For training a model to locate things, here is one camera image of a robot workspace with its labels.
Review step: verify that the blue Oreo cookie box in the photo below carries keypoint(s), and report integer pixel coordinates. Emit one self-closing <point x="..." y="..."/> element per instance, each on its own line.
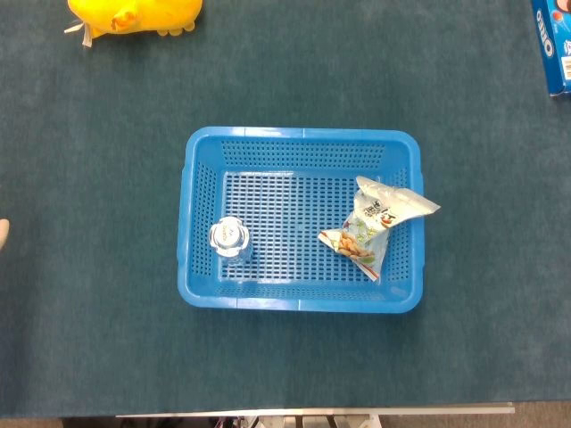
<point x="551" y="49"/>

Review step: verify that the blue perforated plastic basket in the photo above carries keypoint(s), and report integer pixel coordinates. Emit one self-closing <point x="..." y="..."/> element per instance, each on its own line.
<point x="303" y="133"/>

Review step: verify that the yellow plush duck toy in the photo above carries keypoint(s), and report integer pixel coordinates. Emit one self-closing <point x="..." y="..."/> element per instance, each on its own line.
<point x="147" y="13"/>

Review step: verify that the teal table mat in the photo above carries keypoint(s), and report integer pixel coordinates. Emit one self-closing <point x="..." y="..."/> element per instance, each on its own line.
<point x="89" y="178"/>

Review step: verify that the left robot hand silver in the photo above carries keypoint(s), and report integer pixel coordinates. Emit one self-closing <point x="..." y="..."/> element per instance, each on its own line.
<point x="3" y="236"/>

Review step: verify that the white table frame rail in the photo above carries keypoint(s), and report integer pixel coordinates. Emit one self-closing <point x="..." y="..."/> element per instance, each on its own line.
<point x="312" y="411"/>

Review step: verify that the transparent water bottle white cap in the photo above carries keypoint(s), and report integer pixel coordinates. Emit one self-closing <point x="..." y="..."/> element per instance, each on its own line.
<point x="229" y="237"/>

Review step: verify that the white snack bag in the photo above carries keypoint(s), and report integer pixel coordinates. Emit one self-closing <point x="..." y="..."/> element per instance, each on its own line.
<point x="366" y="232"/>

